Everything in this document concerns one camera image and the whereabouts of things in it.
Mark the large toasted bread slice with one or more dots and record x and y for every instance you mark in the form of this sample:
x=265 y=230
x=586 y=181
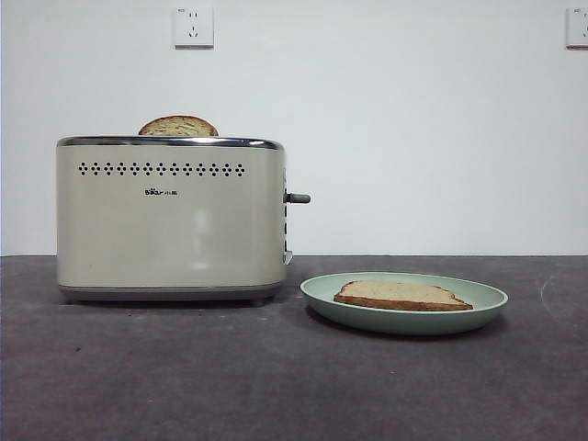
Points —
x=399 y=294

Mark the pale green round plate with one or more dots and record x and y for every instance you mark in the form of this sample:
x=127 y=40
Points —
x=399 y=323

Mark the grey toaster lever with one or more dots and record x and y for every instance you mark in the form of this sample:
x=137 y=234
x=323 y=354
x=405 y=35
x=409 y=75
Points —
x=299 y=198

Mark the cream two-slot toaster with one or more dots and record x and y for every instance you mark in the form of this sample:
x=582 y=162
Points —
x=170 y=229

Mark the small toasted bread slice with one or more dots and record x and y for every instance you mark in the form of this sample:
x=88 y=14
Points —
x=179 y=126

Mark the white wall socket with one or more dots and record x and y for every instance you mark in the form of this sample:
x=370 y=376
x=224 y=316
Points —
x=578 y=28
x=194 y=27

